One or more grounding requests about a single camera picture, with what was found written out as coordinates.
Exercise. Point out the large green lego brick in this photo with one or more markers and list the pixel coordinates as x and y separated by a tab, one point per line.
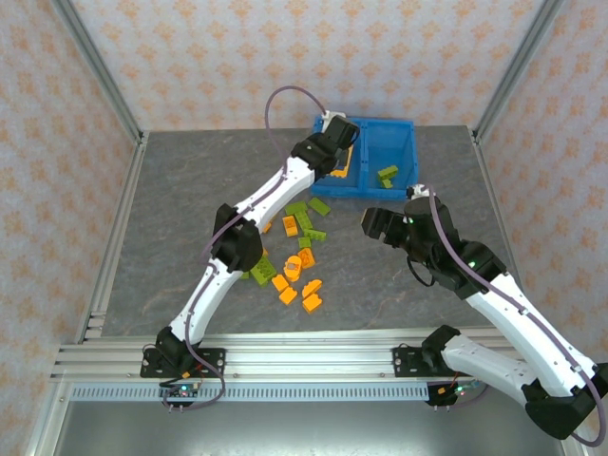
263	273

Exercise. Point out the aluminium frame post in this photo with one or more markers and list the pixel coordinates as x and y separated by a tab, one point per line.
518	71
100	71

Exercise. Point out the wide aluminium base rail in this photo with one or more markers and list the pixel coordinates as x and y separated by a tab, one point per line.
309	356

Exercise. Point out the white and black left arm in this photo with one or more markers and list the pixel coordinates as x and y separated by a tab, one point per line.
266	195

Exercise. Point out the aluminium side rail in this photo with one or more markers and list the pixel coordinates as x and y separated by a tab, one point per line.
489	190
119	228

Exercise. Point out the small circuit board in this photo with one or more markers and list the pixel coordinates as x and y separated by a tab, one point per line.
183	392
458	390

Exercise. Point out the orange lego arch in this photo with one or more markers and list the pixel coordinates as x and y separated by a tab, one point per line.
312	286

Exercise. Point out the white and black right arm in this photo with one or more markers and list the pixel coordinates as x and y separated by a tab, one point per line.
513	309

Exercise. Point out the small green lego brick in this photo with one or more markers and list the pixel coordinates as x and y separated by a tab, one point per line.
304	242
244	275

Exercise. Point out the round orange lego piece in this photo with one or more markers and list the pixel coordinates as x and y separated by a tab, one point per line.
292	268

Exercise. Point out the grey metal panel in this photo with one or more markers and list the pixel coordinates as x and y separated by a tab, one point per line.
309	432

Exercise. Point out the orange lego frame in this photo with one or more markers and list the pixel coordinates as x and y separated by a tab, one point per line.
343	172

